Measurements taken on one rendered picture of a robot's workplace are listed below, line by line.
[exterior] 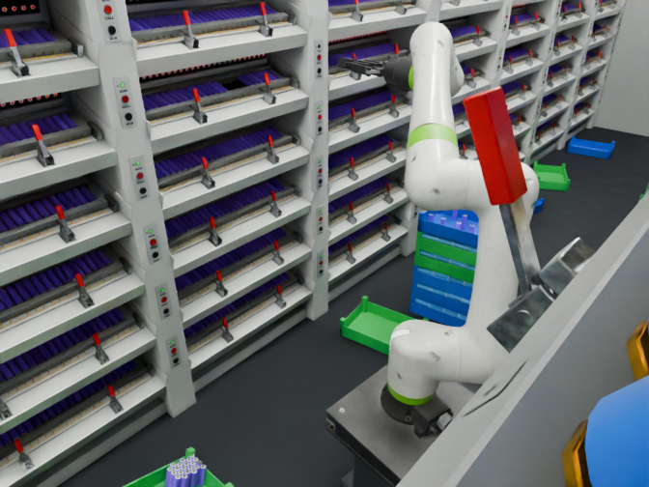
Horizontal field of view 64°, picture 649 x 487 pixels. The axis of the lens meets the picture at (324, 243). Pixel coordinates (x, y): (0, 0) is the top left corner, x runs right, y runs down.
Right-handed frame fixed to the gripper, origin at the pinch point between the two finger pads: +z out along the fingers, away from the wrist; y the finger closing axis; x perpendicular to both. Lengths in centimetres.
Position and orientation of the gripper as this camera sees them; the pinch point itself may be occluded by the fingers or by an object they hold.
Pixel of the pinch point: (348, 63)
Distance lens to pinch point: 175.4
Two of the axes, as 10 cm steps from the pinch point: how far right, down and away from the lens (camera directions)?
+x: 0.0, -8.7, -4.9
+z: -7.4, -3.3, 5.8
